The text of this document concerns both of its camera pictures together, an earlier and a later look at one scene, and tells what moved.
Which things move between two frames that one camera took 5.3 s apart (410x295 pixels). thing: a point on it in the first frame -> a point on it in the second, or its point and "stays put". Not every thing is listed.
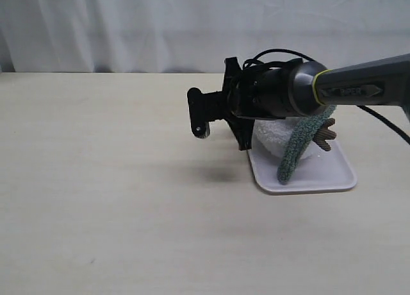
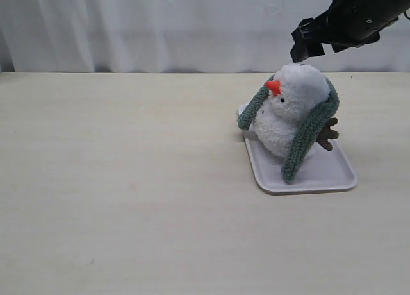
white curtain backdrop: (195, 29) stays put
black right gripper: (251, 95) -> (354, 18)
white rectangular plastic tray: (321, 171) stays put
